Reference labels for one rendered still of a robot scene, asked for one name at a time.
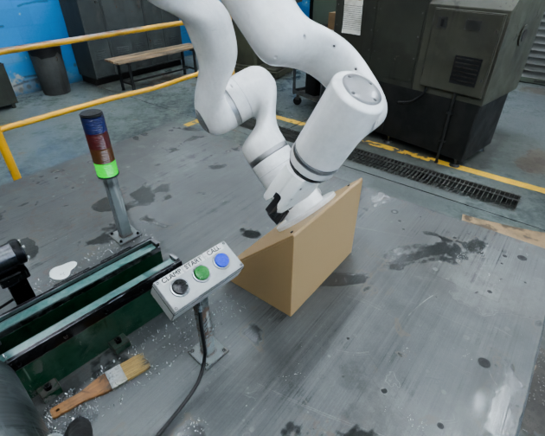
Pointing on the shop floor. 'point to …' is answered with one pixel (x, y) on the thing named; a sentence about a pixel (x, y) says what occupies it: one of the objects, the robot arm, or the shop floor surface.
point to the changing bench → (151, 57)
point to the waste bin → (50, 70)
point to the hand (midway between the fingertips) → (278, 212)
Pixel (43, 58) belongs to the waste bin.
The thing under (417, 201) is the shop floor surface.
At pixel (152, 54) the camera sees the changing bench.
